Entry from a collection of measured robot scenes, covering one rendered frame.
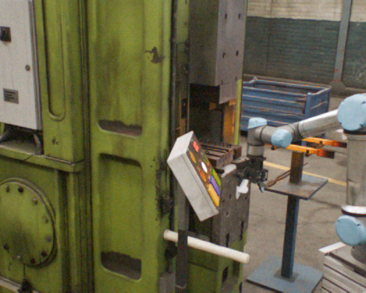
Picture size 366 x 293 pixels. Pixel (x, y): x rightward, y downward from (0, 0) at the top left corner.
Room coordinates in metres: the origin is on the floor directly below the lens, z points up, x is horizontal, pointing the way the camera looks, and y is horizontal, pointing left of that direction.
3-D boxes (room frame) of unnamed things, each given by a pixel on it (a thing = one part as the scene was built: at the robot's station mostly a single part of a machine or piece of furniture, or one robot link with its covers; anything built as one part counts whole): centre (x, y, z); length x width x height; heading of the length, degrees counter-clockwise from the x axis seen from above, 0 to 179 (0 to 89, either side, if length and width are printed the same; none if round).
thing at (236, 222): (2.63, -0.02, 0.69); 0.56 x 0.38 x 0.45; 60
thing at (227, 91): (2.58, 0.00, 1.32); 0.42 x 0.20 x 0.10; 60
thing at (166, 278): (2.22, 0.10, 0.36); 0.09 x 0.07 x 0.12; 150
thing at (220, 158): (2.58, 0.00, 0.96); 0.42 x 0.20 x 0.09; 60
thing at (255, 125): (2.00, -0.28, 1.23); 0.09 x 0.08 x 0.11; 43
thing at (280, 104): (6.60, -1.17, 0.36); 1.20 x 0.80 x 0.72; 56
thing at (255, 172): (2.00, -0.28, 1.07); 0.09 x 0.08 x 0.12; 35
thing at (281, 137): (1.94, -0.36, 1.23); 0.11 x 0.11 x 0.08; 43
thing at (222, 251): (2.13, -0.09, 0.62); 0.44 x 0.05 x 0.05; 60
